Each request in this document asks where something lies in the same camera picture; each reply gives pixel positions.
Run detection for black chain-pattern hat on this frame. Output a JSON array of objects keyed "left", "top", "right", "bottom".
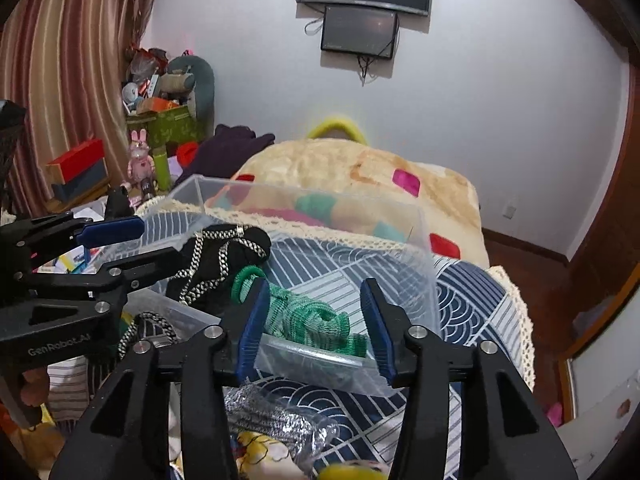
[{"left": 165, "top": 224, "right": 271, "bottom": 315}]

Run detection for green knitted item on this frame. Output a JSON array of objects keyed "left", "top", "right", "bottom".
[{"left": 230, "top": 264, "right": 371, "bottom": 359}]

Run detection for white cloth pouch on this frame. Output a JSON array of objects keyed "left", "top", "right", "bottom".
[{"left": 47, "top": 356, "right": 90, "bottom": 422}]

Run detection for yellow ball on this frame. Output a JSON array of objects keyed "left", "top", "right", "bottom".
[{"left": 317, "top": 460, "right": 390, "bottom": 480}]

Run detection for pink plush slipper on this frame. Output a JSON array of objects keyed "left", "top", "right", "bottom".
[{"left": 546, "top": 402, "right": 563, "bottom": 428}]

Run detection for red box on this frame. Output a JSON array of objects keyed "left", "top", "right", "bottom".
[{"left": 46, "top": 139, "right": 104, "bottom": 184}]

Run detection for green bottle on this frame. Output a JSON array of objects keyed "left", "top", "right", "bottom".
[{"left": 152, "top": 146, "right": 171, "bottom": 192}]

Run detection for pink rabbit toy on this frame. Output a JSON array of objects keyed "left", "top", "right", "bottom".
[{"left": 127, "top": 128, "right": 155, "bottom": 185}]

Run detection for dark purple garment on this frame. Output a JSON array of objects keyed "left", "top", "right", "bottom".
[{"left": 175, "top": 124, "right": 276, "bottom": 186}]

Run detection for green storage box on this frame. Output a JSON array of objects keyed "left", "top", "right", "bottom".
[{"left": 126, "top": 105, "right": 205, "bottom": 148}]

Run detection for blue white patterned tablecloth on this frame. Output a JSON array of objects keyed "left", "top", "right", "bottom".
[{"left": 134, "top": 199, "right": 536, "bottom": 480}]

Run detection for clear plastic storage bin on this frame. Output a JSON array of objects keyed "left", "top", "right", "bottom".
[{"left": 102, "top": 173, "right": 443, "bottom": 399}]

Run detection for striped brown curtain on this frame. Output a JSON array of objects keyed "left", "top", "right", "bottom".
[{"left": 1, "top": 0, "right": 154, "bottom": 217}]

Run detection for yellow fuzzy headband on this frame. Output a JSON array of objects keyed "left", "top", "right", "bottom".
[{"left": 306, "top": 115, "right": 368, "bottom": 145}]

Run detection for beige plush blanket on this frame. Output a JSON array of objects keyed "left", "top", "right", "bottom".
[{"left": 234, "top": 138, "right": 489, "bottom": 269}]

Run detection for small wall monitor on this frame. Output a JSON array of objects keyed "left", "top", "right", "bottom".
[{"left": 320, "top": 4, "right": 399, "bottom": 60}]

